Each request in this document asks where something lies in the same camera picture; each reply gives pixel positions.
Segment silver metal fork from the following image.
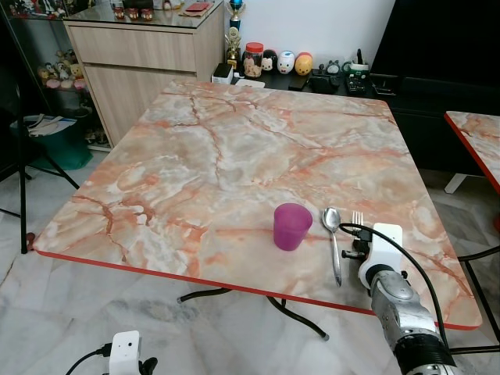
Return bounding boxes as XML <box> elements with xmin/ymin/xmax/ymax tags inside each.
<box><xmin>351</xmin><ymin>210</ymin><xmax>367</xmax><ymax>238</ymax></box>

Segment silver metal spoon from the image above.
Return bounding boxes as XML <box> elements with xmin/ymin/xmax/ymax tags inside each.
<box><xmin>321</xmin><ymin>206</ymin><xmax>345</xmax><ymax>288</ymax></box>

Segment purple plastic cup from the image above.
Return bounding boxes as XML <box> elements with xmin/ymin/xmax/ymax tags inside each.
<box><xmin>273</xmin><ymin>202</ymin><xmax>314</xmax><ymax>252</ymax></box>

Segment black metal table legs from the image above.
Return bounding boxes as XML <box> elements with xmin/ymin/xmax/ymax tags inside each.
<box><xmin>177</xmin><ymin>287</ymin><xmax>330</xmax><ymax>342</ymax></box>

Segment marble side table red edge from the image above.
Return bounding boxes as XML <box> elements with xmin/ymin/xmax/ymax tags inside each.
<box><xmin>444</xmin><ymin>110</ymin><xmax>500</xmax><ymax>195</ymax></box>

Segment green pen mug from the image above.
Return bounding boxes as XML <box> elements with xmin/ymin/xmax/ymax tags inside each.
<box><xmin>347</xmin><ymin>48</ymin><xmax>372</xmax><ymax>85</ymax></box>

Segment yellow orange round figurine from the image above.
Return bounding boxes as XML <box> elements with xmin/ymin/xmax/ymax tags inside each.
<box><xmin>295</xmin><ymin>52</ymin><xmax>314</xmax><ymax>77</ymax></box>

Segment white round figurine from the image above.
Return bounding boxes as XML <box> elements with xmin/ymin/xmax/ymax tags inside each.
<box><xmin>277</xmin><ymin>50</ymin><xmax>296</xmax><ymax>75</ymax></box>

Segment black mouse figurine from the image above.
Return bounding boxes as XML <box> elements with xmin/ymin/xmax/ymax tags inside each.
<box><xmin>262</xmin><ymin>49</ymin><xmax>279</xmax><ymax>74</ymax></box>

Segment red lidded clear jar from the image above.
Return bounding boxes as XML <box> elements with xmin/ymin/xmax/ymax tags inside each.
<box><xmin>242</xmin><ymin>41</ymin><xmax>266</xmax><ymax>78</ymax></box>

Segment small white box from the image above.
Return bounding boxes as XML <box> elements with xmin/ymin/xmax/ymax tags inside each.
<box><xmin>212</xmin><ymin>62</ymin><xmax>235</xmax><ymax>84</ymax></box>

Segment green plastic bin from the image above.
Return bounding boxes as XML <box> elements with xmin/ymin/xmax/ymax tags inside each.
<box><xmin>19</xmin><ymin>109</ymin><xmax>95</xmax><ymax>172</ymax></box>

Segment gold and blue trophy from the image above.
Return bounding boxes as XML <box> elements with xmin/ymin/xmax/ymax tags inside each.
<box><xmin>225</xmin><ymin>0</ymin><xmax>246</xmax><ymax>70</ymax></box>

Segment black tripod stand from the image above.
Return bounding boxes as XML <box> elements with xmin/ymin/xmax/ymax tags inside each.
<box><xmin>0</xmin><ymin>16</ymin><xmax>81</xmax><ymax>255</ymax></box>

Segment light wooden cabinet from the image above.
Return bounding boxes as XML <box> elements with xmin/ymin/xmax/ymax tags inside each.
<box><xmin>62</xmin><ymin>2</ymin><xmax>228</xmax><ymax>149</ymax></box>

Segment red flat case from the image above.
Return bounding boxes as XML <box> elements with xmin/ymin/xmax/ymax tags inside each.
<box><xmin>184</xmin><ymin>2</ymin><xmax>213</xmax><ymax>16</ymax></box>

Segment glass shelf with toys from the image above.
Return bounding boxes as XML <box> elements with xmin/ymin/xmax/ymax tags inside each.
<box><xmin>0</xmin><ymin>0</ymin><xmax>98</xmax><ymax>153</ymax></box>

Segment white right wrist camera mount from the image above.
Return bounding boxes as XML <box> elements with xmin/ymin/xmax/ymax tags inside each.
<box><xmin>366</xmin><ymin>223</ymin><xmax>405</xmax><ymax>272</ymax></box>

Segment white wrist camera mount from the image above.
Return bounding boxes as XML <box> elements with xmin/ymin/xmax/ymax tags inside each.
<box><xmin>108</xmin><ymin>330</ymin><xmax>143</xmax><ymax>375</ymax></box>
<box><xmin>366</xmin><ymin>223</ymin><xmax>405</xmax><ymax>272</ymax></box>

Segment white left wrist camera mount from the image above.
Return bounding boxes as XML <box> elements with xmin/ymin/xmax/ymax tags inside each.
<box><xmin>108</xmin><ymin>330</ymin><xmax>143</xmax><ymax>375</ymax></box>

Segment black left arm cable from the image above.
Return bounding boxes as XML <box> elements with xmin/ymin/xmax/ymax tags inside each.
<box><xmin>64</xmin><ymin>344</ymin><xmax>111</xmax><ymax>375</ymax></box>

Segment black metal chair frame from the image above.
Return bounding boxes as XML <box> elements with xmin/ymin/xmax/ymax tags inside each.
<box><xmin>455</xmin><ymin>245</ymin><xmax>500</xmax><ymax>357</ymax></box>

